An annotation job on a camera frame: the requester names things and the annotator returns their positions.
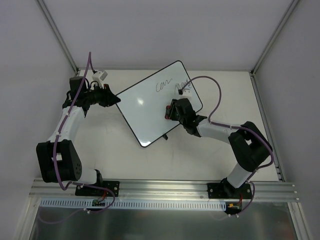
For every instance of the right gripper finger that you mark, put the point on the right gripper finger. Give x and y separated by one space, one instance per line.
172 104
174 116

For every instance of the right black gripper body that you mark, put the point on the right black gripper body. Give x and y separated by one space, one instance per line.
177 110

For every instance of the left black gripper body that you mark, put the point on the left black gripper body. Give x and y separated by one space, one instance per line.
104 94

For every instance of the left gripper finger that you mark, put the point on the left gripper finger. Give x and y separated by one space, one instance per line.
110 100
107 91

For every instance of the white whiteboard black frame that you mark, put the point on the white whiteboard black frame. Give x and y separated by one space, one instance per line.
143 105

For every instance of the red whiteboard eraser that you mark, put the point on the red whiteboard eraser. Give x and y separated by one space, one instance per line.
168 112

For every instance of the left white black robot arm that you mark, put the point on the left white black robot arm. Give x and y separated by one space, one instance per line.
58 159

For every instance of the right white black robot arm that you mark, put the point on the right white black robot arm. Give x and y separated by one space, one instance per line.
251 149

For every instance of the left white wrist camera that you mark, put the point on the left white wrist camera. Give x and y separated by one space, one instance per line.
99 77

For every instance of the left aluminium frame post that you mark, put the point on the left aluminium frame post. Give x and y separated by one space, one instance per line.
57 34

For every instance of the aluminium frame post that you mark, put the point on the aluminium frame post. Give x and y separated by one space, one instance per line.
57 34
279 27

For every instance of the aluminium mounting rail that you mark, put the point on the aluminium mounting rail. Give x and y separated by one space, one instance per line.
265 191

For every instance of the white slotted cable duct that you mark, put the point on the white slotted cable duct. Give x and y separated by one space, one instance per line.
134 204

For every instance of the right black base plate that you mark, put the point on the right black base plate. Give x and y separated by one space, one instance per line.
224 190

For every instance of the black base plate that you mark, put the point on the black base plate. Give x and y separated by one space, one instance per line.
105 188
224 190

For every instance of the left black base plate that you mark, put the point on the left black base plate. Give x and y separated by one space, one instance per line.
105 188

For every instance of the right aluminium frame post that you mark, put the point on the right aluminium frame post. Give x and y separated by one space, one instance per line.
279 27

